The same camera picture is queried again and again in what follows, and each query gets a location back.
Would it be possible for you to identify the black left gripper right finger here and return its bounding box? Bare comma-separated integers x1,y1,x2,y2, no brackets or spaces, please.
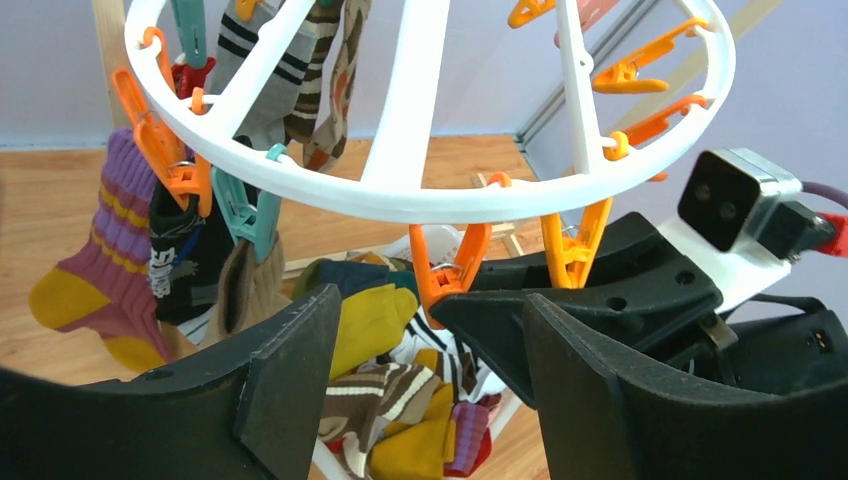
524,294,847,479

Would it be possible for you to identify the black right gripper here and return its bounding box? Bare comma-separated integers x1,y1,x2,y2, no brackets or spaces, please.
429,213,847,407

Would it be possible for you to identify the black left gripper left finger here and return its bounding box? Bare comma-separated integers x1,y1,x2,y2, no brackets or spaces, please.
1,284,341,479

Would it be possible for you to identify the brown white striped sock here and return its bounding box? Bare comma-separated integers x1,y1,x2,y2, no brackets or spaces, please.
317,363,442,479

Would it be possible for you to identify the tan brown sock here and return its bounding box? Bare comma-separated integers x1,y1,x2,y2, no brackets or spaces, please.
200,233,292,348

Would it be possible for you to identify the white round clip hanger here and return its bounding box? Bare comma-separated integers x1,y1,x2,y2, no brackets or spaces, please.
124,1,736,224

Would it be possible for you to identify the purple sock in basket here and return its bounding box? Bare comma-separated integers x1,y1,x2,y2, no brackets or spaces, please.
444,402,492,478

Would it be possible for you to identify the mustard yellow sock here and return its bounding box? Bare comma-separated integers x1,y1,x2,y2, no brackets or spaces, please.
329,284,419,380

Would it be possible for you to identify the purple maroon mustard hanging sock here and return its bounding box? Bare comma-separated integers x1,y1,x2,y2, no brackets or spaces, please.
28,128,171,372

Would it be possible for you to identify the white sock basket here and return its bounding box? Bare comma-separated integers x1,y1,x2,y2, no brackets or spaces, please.
313,225,521,480

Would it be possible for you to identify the argyle brown hanging sock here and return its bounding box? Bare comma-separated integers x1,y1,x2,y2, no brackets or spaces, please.
283,1,372,172

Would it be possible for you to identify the black white striped hanging sock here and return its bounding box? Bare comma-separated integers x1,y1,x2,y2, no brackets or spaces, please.
209,1,318,150

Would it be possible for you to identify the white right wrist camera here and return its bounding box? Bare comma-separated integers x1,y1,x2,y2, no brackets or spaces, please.
659,148,847,313

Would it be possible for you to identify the wooden hanger stand frame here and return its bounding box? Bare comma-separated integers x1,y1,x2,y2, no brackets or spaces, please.
91,0,783,283

